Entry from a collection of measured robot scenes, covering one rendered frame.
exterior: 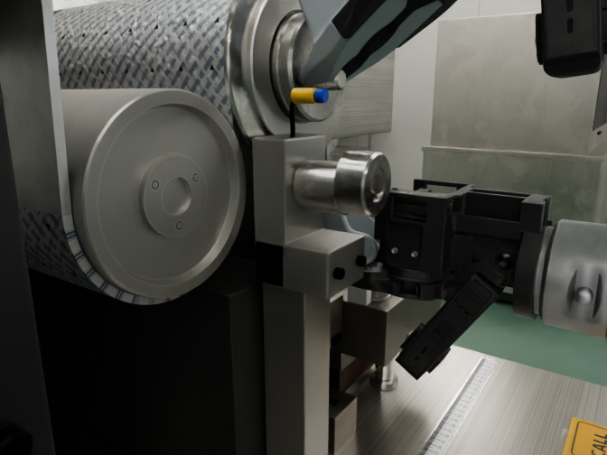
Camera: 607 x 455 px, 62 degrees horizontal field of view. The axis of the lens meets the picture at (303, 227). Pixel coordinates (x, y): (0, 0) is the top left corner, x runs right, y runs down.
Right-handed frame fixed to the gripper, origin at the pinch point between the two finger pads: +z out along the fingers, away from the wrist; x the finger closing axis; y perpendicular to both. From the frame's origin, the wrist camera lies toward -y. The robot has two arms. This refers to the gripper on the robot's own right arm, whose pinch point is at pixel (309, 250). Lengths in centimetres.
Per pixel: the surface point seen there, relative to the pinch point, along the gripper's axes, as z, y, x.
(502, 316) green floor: 30, -109, -247
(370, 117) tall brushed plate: 30, 9, -72
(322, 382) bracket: -7.2, -6.8, 8.8
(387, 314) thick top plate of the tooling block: -6.4, -6.4, -4.1
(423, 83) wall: 163, 25, -444
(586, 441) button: -24.1, -16.6, -9.8
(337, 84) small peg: -7.7, 14.8, 8.5
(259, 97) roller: -3.4, 14.0, 11.1
